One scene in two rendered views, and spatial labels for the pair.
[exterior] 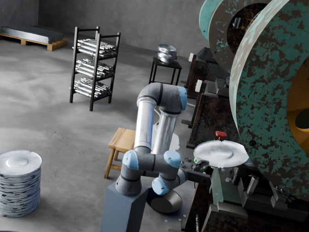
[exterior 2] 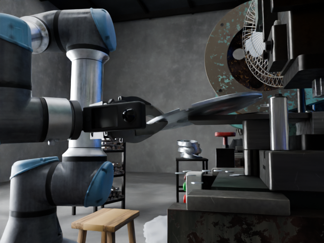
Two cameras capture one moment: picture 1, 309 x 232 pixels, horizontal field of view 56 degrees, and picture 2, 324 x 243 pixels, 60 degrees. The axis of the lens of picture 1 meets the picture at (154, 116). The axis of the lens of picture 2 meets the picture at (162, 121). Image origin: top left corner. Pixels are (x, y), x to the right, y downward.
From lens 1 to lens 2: 1.14 m
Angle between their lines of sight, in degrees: 31
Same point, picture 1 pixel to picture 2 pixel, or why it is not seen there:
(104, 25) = (137, 157)
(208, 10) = not seen: hidden behind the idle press
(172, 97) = (77, 17)
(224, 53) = (232, 89)
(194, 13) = (224, 128)
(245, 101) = not seen: outside the picture
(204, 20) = not seen: hidden behind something
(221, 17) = (215, 49)
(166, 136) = (83, 100)
